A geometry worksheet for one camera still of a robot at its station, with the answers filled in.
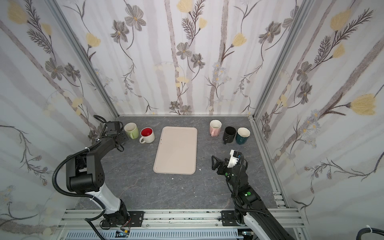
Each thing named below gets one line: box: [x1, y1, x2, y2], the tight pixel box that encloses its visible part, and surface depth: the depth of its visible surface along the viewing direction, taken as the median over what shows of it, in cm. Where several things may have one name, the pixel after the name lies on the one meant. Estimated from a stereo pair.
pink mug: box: [209, 119, 222, 137], surface depth 104 cm
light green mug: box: [124, 122, 139, 140], surface depth 102 cm
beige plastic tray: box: [153, 126, 198, 175], surface depth 100 cm
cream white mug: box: [139, 127, 156, 144], surface depth 103 cm
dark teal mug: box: [235, 127, 251, 145], surface depth 100 cm
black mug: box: [222, 126, 237, 145], surface depth 102 cm
